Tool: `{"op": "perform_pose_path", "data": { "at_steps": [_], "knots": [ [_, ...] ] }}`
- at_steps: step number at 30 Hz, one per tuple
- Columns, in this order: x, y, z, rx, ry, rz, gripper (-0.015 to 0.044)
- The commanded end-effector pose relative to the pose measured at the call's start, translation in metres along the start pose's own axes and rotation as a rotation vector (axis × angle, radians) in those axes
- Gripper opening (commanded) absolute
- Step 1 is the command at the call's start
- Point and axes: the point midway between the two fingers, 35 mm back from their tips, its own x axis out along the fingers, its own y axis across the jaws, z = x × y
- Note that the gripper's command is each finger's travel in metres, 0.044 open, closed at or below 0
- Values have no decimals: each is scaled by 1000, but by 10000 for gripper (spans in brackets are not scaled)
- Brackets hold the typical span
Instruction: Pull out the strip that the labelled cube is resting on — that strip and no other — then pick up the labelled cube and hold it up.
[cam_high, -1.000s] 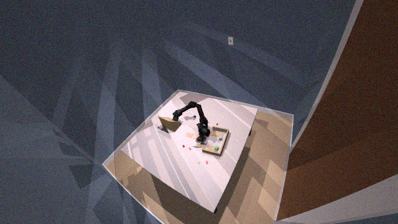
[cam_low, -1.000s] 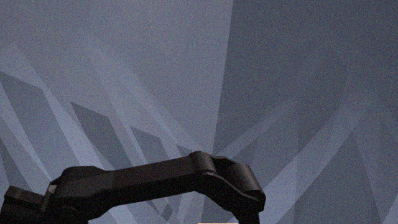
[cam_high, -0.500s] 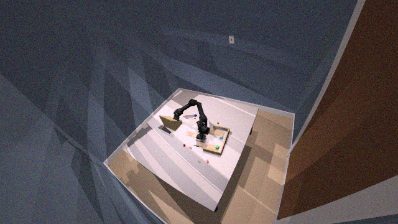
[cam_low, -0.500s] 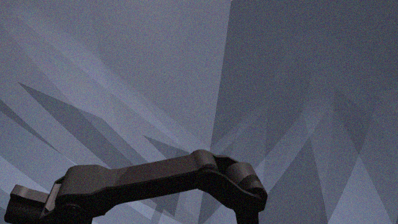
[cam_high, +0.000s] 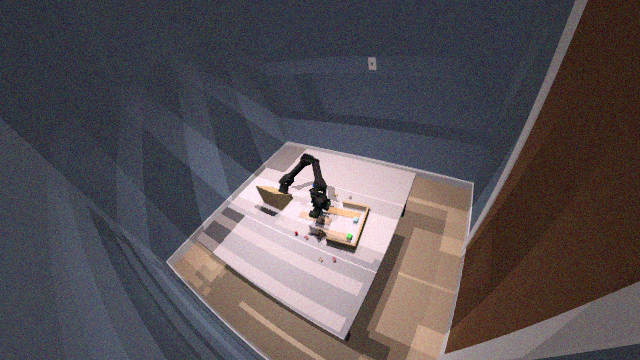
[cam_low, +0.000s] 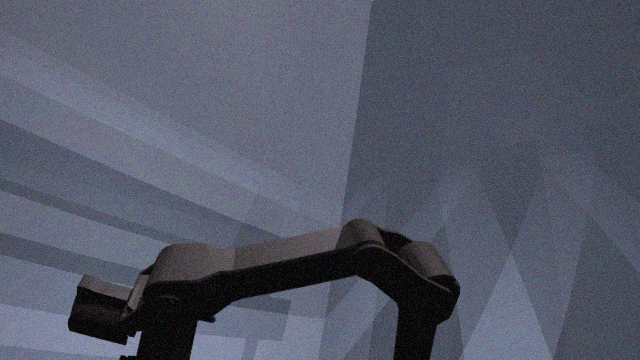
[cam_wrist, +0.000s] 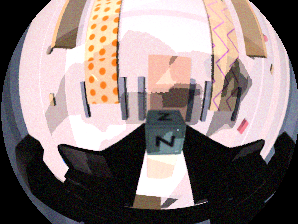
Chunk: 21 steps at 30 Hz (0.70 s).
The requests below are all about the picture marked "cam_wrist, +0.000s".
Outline orange spotted flat strip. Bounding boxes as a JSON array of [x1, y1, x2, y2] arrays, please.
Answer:
[[84, 19, 120, 104]]

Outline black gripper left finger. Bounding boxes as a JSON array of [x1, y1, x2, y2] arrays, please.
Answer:
[[57, 123, 146, 208]]

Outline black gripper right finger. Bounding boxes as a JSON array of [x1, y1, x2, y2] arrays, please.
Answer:
[[182, 125, 265, 205]]

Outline dark teal cube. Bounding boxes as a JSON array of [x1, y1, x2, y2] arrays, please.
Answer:
[[145, 111, 186, 156]]

